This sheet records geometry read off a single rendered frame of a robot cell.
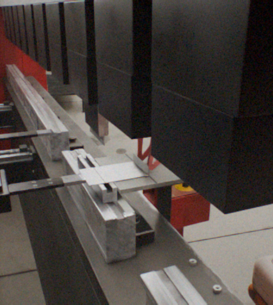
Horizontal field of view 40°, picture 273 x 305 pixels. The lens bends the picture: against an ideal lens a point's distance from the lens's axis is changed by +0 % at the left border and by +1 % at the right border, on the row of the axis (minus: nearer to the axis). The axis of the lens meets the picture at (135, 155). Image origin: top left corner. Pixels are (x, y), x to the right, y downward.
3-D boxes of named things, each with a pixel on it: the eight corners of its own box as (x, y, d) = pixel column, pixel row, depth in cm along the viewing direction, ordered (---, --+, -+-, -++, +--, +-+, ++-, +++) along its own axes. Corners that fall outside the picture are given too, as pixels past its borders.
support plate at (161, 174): (232, 173, 83) (232, 169, 82) (120, 194, 74) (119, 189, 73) (191, 148, 98) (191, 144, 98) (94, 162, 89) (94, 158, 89)
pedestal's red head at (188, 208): (209, 220, 128) (213, 172, 121) (168, 231, 121) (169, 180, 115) (179, 196, 145) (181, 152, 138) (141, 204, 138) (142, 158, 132)
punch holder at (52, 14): (101, 82, 84) (99, 2, 78) (63, 85, 81) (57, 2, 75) (84, 72, 97) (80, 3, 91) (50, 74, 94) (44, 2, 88)
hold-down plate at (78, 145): (84, 153, 127) (84, 145, 126) (68, 155, 125) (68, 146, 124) (65, 128, 153) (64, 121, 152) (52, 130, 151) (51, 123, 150)
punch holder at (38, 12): (79, 69, 102) (75, 3, 96) (47, 71, 99) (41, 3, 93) (66, 63, 114) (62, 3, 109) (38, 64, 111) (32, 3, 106)
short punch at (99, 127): (109, 145, 74) (107, 97, 70) (99, 146, 73) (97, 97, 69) (94, 131, 82) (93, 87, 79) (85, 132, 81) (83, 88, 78)
